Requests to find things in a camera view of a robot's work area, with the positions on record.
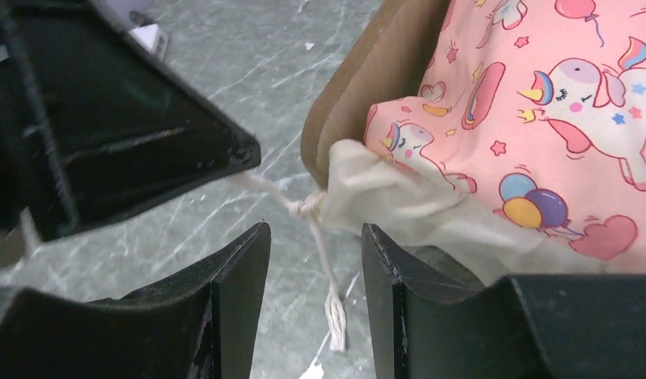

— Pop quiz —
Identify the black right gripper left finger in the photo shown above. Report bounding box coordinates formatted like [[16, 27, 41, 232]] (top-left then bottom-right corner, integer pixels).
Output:
[[0, 223, 271, 378]]

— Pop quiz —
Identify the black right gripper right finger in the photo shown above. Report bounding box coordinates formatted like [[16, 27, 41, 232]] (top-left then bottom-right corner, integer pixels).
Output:
[[362, 224, 646, 379]]

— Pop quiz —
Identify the wooden pet bed frame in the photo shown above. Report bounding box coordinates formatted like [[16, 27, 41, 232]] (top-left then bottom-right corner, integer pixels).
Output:
[[300, 0, 449, 189]]

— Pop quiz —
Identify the white small box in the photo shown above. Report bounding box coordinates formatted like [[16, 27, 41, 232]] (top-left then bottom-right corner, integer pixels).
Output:
[[129, 24, 169, 61]]

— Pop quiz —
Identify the pink unicorn print mattress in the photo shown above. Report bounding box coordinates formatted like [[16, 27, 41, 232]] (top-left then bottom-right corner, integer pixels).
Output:
[[228, 0, 646, 354]]

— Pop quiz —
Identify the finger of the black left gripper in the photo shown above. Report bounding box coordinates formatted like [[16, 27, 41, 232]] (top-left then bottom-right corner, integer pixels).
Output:
[[0, 1, 261, 242]]

